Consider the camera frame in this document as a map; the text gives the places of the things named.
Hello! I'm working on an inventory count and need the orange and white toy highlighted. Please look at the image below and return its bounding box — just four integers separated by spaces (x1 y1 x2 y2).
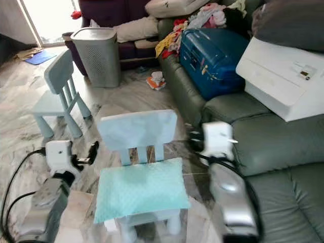
146 71 166 91

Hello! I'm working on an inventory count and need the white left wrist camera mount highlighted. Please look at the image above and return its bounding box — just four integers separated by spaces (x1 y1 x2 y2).
46 140 82 180

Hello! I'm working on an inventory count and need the blue hard-shell suitcase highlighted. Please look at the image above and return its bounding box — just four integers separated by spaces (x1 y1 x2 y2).
179 28 254 100

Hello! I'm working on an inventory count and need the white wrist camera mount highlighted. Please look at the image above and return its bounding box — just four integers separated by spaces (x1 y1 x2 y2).
202 121 233 161
46 140 82 180

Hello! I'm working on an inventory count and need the blue floor mat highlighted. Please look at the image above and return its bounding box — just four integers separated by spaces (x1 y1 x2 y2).
24 50 56 65

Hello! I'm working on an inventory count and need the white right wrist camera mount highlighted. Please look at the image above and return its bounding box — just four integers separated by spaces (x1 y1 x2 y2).
202 121 233 161

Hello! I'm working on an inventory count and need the beige pillow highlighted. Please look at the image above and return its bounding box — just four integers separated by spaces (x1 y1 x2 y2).
114 17 159 44

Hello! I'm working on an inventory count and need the white box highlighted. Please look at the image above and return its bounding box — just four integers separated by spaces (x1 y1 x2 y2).
236 36 324 123

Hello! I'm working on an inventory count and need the white pillow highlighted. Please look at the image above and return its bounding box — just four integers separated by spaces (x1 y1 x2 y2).
144 0 208 18

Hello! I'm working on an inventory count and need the yellow cloth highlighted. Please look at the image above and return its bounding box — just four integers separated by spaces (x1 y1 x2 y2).
155 31 183 57

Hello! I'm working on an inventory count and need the long black left arm cable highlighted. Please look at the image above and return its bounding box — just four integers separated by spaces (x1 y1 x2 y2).
1 148 46 243

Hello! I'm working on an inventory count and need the glass sliding door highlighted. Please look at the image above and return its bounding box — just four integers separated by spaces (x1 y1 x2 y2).
18 0 82 47

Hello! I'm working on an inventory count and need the short black left arm cable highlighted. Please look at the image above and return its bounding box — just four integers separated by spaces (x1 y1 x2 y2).
8 191 41 238

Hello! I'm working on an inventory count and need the dark grey cushion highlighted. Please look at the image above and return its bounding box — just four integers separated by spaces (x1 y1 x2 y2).
252 0 324 50

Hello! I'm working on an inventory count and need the teal dotted pillow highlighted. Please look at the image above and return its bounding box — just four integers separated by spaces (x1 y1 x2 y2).
94 157 191 224

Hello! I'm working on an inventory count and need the grey-green leather sofa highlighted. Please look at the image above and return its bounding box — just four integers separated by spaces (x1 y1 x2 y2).
157 0 324 243

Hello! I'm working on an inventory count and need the brown floor cloth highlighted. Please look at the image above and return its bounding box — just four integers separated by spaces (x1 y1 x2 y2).
15 47 46 59

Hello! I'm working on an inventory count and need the dark purple sofa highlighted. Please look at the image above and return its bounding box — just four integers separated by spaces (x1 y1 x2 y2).
63 0 165 76

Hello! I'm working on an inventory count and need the light blue children's chair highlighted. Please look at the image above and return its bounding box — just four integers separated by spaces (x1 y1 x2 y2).
98 109 183 241
31 49 89 140

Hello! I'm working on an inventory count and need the grey perforated laundry basket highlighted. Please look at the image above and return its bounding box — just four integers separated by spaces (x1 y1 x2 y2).
70 27 122 88

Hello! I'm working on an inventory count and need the pink clothing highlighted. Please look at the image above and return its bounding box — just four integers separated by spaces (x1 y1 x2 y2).
205 4 228 28

